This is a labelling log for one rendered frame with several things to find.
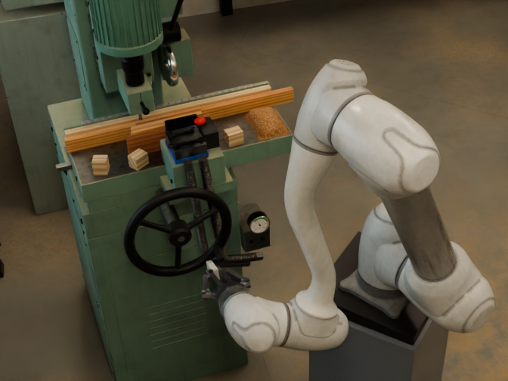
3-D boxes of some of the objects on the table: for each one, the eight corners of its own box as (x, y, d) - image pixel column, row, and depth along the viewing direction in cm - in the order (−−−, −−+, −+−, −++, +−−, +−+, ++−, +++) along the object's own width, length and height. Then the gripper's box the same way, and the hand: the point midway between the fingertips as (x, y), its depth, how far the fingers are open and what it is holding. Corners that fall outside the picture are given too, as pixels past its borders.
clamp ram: (175, 162, 244) (171, 135, 238) (167, 147, 249) (164, 120, 243) (206, 155, 246) (204, 128, 240) (198, 140, 251) (196, 113, 245)
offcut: (229, 147, 249) (228, 136, 246) (224, 140, 251) (223, 129, 249) (243, 143, 250) (243, 131, 248) (238, 136, 253) (238, 125, 250)
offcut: (109, 167, 244) (107, 154, 241) (107, 175, 241) (105, 162, 238) (95, 167, 244) (93, 154, 241) (93, 175, 241) (91, 162, 239)
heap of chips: (259, 140, 251) (259, 130, 248) (243, 114, 261) (243, 103, 259) (290, 134, 253) (289, 122, 250) (272, 107, 263) (272, 97, 261)
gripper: (258, 280, 219) (230, 246, 241) (206, 294, 216) (183, 258, 238) (262, 307, 222) (234, 271, 243) (211, 322, 219) (187, 284, 240)
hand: (212, 270), depth 237 cm, fingers closed
